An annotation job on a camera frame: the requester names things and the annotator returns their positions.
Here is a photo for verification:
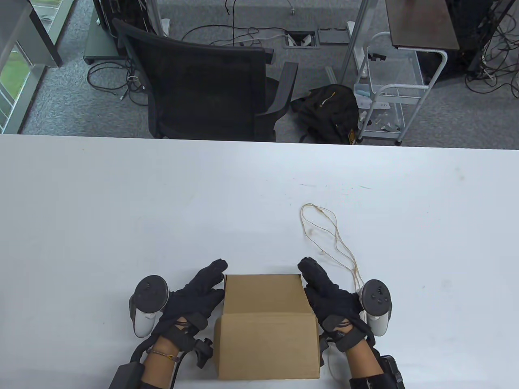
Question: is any person's left hand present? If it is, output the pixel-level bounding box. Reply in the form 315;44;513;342
152;259;228;337

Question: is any person's right hand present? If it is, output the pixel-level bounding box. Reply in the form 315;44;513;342
298;256;375;353

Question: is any beige twine string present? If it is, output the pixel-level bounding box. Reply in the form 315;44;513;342
301;204;370;380

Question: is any brown cardboard box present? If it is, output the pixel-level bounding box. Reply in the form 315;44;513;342
214;274;321;380

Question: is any person's left forearm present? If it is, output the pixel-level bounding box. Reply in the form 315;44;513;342
140;334;183;389

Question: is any person's right forearm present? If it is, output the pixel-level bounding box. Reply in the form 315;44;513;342
345;342;384;389

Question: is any black wrist-worn sensor box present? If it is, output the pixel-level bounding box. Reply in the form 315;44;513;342
373;355;405;389
109;363;145;389

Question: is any open floor socket box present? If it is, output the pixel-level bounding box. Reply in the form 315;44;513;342
283;30;320;49

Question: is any grey and white hand controller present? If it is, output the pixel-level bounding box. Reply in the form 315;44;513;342
129;276;169;338
360;279;393;336

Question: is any black backpack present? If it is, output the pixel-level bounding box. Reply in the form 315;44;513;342
291;84;360;145

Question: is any black mesh office chair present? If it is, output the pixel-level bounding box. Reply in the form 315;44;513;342
112;17;299;142

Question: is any grey floor plate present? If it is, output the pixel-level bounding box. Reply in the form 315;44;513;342
317;28;349;44

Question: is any brown wooden side desk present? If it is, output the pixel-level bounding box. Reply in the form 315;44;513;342
384;0;461;51

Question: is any black equipment rack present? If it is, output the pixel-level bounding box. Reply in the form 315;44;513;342
92;0;151;39
445;0;507;75

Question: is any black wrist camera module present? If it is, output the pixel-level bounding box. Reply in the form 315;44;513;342
194;340;214;368
318;329;338;365

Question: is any thin beaded bracelet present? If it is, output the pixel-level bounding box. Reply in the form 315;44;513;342
147;348;182;362

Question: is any white wire cart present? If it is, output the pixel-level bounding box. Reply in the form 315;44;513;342
353;32;448;146

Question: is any tangle of black floor cables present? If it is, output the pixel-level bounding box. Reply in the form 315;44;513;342
87;61;150;107
464;0;519;98

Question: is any aluminium frame post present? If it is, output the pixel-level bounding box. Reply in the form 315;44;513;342
339;0;371;83

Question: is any grey metal base plate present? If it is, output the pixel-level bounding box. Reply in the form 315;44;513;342
84;8;124;65

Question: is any long black floor cable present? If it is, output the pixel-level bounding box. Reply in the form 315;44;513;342
180;0;293;46

